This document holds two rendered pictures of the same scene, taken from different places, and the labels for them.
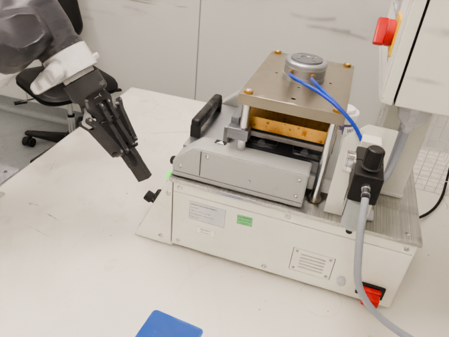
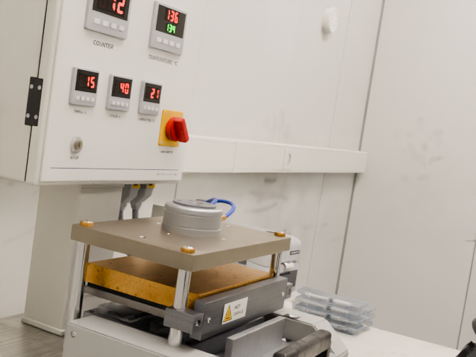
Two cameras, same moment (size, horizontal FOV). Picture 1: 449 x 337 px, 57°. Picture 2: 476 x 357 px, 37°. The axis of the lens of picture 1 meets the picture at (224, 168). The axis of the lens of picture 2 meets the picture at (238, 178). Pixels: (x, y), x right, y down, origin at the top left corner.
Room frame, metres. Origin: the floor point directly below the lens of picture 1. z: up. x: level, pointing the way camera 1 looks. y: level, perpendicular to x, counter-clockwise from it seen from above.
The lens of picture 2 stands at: (1.67, 0.14, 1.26)
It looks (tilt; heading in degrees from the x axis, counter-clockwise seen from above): 5 degrees down; 193
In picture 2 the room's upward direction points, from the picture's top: 8 degrees clockwise
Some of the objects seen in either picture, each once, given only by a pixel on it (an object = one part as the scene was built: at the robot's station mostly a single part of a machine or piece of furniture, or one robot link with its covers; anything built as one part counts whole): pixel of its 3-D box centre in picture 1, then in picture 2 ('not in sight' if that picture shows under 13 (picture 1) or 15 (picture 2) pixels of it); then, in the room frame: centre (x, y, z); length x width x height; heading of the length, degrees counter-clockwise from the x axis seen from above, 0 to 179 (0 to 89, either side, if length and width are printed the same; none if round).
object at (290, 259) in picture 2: not in sight; (250, 259); (-0.29, -0.26, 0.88); 0.25 x 0.20 x 0.17; 72
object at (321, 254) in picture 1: (274, 196); not in sight; (0.75, -0.12, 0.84); 0.53 x 0.37 x 0.17; 76
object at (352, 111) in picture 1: (339, 128); not in sight; (1.16, -0.34, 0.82); 0.09 x 0.09 x 0.15
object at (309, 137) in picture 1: (297, 100); (190, 262); (0.76, -0.13, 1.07); 0.22 x 0.17 x 0.10; 166
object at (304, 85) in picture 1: (315, 97); (176, 244); (0.74, -0.16, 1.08); 0.31 x 0.24 x 0.13; 166
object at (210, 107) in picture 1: (207, 114); (302, 356); (0.81, 0.05, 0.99); 0.15 x 0.02 x 0.04; 166
